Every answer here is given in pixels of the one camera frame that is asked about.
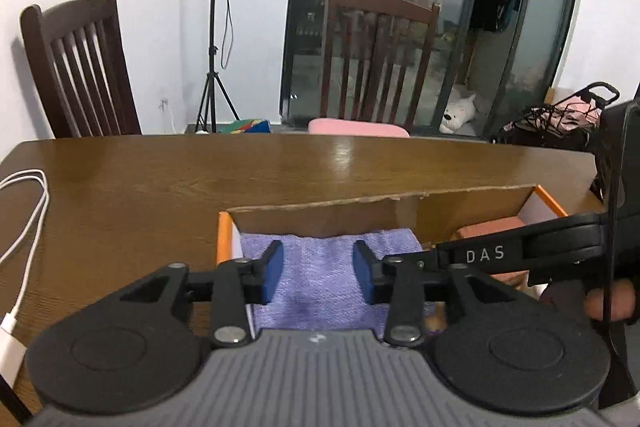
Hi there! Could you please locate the dark wooden chair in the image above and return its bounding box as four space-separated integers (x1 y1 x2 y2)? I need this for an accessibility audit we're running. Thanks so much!
320 0 442 132
20 0 142 138

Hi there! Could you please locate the colourful box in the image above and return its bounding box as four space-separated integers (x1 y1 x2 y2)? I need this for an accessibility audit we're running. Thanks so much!
216 119 272 134

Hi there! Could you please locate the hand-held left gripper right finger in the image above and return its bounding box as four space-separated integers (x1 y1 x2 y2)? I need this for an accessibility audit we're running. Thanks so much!
352 240 538 348

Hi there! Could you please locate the red and orange cardboard box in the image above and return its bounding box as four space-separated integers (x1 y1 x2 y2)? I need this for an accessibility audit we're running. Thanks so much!
216 184 571 343

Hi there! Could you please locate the brick red sponge block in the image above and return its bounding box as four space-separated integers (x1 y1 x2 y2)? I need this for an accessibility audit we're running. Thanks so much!
452 216 533 290

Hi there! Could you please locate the purple towel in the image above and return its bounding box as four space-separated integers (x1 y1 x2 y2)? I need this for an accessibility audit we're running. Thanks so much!
240 229 436 333

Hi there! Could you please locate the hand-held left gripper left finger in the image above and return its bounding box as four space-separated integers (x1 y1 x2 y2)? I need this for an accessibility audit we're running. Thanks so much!
117 239 285 350

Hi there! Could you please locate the black tripod stand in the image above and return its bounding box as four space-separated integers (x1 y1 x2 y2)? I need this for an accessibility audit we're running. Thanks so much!
194 0 241 135

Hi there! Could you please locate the white charger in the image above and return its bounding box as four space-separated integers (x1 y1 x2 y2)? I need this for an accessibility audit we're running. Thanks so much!
0 332 26 380

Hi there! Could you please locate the black cart with pink bag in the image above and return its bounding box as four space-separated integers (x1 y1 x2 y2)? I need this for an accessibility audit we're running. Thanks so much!
492 82 621 152

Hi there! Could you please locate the pink seat cushion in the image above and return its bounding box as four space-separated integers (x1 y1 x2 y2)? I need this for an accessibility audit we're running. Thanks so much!
307 118 411 138

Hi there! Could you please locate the white plush dog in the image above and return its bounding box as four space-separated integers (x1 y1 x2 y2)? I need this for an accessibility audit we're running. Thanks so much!
440 92 478 135

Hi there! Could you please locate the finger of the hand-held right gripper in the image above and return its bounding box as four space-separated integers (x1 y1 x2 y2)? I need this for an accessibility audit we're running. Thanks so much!
382 248 443 269

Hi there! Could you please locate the person's right hand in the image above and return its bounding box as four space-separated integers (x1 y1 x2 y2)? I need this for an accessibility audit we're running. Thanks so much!
584 282 639 323

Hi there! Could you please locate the white cable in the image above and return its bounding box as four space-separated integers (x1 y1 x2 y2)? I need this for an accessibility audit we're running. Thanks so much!
0 169 51 335

